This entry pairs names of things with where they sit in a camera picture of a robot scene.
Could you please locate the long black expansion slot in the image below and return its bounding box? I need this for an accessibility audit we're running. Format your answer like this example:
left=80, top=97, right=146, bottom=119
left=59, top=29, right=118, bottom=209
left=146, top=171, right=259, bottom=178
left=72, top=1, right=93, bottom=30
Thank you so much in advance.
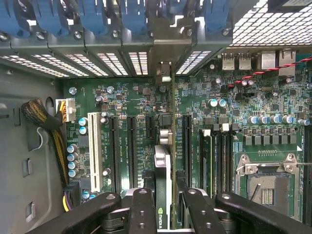
left=108, top=116, right=120, bottom=195
left=182, top=114, right=193, bottom=190
left=126, top=116, right=139, bottom=190

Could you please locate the yellow black sleeved power wire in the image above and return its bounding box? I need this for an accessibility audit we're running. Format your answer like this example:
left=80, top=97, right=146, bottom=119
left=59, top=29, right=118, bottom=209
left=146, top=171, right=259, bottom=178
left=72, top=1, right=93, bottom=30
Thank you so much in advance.
left=21, top=97, right=77, bottom=190

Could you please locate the open black PC case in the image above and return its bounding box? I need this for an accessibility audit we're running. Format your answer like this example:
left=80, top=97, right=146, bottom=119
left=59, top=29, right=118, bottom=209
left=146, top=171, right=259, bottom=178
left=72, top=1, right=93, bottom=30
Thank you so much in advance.
left=0, top=0, right=312, bottom=234

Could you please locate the red black twisted wire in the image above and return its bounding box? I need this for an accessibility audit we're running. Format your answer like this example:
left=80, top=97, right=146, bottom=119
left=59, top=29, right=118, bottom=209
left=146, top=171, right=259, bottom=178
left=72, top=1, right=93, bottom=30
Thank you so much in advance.
left=220, top=55, right=312, bottom=90

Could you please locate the blue card retention clip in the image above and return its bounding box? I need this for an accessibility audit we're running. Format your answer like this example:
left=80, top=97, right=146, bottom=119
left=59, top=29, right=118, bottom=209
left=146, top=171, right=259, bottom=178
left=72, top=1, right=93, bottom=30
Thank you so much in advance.
left=203, top=0, right=232, bottom=34
left=34, top=0, right=71, bottom=38
left=120, top=0, right=148, bottom=35
left=79, top=0, right=109, bottom=35
left=168, top=0, right=190, bottom=15
left=0, top=0, right=29, bottom=39

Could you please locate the black plug with coloured wires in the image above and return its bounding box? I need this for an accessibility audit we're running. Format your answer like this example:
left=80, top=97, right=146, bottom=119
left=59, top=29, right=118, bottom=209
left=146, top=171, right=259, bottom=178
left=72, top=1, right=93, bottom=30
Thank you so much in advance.
left=62, top=181, right=81, bottom=213

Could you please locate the thin metal locking lever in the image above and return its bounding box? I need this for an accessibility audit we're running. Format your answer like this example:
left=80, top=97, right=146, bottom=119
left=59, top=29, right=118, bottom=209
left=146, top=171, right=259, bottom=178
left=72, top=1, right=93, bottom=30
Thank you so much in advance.
left=284, top=162, right=312, bottom=169

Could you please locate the black RAM slot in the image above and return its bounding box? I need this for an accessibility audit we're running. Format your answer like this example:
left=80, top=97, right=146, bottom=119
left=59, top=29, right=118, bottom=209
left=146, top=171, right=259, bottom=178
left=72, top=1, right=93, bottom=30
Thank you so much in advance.
left=227, top=123, right=239, bottom=194
left=219, top=123, right=230, bottom=194
left=303, top=124, right=312, bottom=225
left=212, top=124, right=220, bottom=194

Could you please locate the white expansion slot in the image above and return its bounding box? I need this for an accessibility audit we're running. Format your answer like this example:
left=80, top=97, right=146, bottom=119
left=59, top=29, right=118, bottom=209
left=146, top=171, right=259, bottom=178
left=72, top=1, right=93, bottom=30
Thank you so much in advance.
left=87, top=112, right=103, bottom=193

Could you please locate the short black expansion slot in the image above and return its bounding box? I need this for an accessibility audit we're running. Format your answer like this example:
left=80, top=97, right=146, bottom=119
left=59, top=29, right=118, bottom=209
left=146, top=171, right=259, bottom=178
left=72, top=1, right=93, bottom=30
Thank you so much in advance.
left=145, top=116, right=155, bottom=140

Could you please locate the CPU socket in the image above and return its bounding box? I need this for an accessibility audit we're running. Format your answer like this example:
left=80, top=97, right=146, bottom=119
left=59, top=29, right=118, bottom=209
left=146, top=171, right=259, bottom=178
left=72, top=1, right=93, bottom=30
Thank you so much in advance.
left=235, top=153, right=301, bottom=221

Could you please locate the green motherboard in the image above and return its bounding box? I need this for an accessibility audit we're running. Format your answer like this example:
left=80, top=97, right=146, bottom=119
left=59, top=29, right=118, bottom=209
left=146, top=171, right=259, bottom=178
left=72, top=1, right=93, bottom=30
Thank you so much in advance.
left=62, top=52, right=312, bottom=225

